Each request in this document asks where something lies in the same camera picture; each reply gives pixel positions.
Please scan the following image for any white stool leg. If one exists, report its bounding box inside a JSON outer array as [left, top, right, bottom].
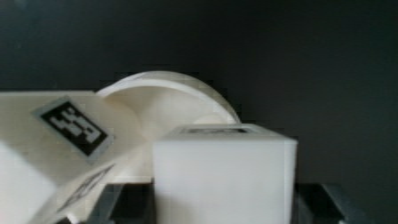
[[0, 91, 143, 224], [152, 124, 298, 224]]

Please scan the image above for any white round stool seat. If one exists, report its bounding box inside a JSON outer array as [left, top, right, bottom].
[[97, 71, 239, 183]]

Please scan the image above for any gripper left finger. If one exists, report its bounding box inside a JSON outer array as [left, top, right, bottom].
[[85, 183, 156, 224]]

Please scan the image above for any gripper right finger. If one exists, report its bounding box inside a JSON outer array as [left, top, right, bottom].
[[291, 183, 371, 224]]

